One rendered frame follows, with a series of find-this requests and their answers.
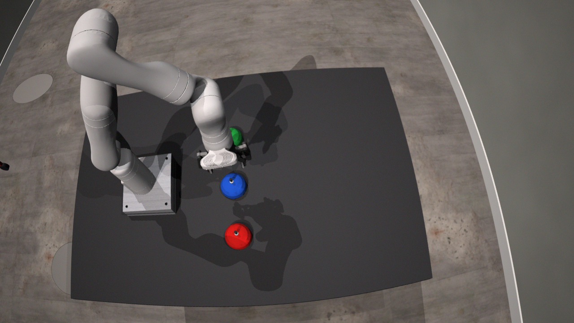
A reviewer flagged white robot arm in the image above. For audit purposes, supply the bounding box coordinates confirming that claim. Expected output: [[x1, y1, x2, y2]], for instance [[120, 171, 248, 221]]
[[67, 9, 238, 195]]

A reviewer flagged green dome bell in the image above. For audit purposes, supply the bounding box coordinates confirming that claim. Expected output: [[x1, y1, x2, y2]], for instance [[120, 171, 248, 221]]
[[230, 127, 243, 146]]

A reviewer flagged red dome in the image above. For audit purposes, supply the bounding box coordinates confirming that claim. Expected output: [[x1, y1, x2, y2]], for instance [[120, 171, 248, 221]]
[[225, 223, 252, 250]]

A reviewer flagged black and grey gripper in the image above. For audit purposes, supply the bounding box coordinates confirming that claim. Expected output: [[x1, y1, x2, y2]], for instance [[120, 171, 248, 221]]
[[197, 141, 252, 174]]

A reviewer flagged blue dome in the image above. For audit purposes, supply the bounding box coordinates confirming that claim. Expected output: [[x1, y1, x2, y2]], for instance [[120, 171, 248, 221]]
[[221, 173, 247, 199]]

